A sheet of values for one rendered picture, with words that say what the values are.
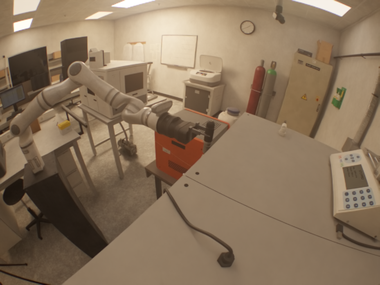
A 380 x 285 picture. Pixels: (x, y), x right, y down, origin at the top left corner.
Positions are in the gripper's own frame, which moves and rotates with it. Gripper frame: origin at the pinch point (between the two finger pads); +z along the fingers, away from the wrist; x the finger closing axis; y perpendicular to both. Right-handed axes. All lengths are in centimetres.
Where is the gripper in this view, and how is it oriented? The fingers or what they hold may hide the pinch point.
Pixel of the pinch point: (211, 134)
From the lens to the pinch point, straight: 46.9
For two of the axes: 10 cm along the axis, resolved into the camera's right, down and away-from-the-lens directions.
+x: -5.4, 4.3, -7.2
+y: -0.8, 8.3, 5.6
